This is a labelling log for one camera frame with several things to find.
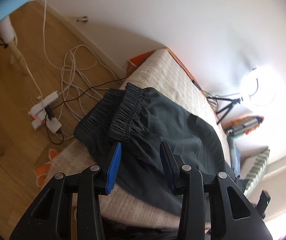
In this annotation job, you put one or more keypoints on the small black tripod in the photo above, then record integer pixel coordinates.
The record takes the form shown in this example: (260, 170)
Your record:
(222, 112)

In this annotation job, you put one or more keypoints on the folded silver tripod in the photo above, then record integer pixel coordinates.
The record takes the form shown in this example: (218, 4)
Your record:
(239, 128)

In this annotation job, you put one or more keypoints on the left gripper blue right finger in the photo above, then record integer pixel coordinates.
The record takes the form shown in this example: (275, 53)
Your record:
(171, 164)

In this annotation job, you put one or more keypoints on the green leaf pattern pillow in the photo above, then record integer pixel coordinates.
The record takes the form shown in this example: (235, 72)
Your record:
(254, 169)

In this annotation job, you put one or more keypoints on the orange patterned scarf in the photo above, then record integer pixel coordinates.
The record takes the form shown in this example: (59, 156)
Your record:
(260, 119)

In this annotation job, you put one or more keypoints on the dark green pants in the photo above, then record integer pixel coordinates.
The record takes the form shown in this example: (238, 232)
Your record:
(141, 119)

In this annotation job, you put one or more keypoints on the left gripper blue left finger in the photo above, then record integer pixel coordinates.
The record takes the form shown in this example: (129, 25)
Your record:
(113, 162)

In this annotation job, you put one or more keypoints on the white power strip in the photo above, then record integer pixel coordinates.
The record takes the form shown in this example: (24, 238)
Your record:
(42, 115)

